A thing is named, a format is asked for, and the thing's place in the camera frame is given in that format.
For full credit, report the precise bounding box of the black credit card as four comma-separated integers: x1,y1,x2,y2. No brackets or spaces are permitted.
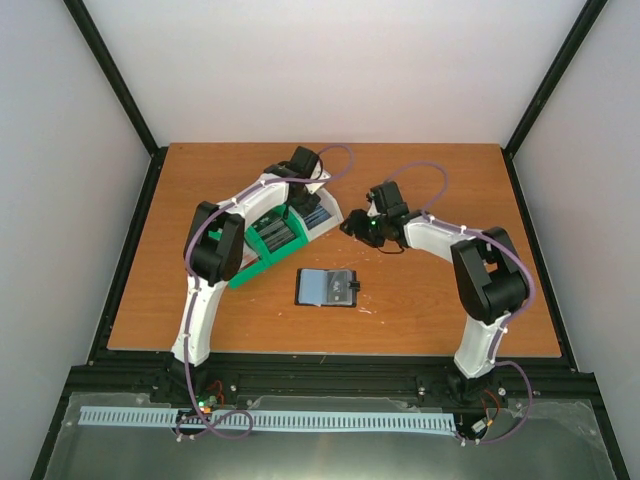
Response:
325,269,353,306

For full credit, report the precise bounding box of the black leather card holder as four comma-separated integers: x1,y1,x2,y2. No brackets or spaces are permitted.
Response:
294,268,361,308

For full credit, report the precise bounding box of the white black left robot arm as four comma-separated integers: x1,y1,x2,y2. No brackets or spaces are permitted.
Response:
171,147,327,366

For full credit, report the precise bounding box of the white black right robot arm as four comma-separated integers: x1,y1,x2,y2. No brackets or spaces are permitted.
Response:
340,181,535,379

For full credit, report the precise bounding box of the blue card stack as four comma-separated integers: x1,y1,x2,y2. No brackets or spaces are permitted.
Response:
304,205,331,230

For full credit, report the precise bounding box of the black card stack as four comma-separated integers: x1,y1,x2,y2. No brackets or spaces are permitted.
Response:
254,214,295,253

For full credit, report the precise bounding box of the red white card stack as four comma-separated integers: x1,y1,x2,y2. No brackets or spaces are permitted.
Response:
241,252,260,268

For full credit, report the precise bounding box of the white plastic bin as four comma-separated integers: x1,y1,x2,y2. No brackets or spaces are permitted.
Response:
302,189,344,242

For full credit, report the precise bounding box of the green double plastic bin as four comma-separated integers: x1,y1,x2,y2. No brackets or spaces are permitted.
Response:
229,206,309,289

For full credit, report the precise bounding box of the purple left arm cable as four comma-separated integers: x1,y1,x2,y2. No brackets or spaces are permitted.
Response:
183,144,357,441

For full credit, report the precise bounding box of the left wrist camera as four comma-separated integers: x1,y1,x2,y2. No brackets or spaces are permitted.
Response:
305,171,332,194

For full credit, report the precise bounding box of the black frame rail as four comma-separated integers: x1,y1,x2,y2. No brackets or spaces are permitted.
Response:
63,0,169,156

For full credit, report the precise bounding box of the light blue cable duct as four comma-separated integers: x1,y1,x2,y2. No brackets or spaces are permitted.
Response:
78,406,456,435

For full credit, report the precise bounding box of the metal base plate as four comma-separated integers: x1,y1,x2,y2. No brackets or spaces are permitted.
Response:
43,394,615,479

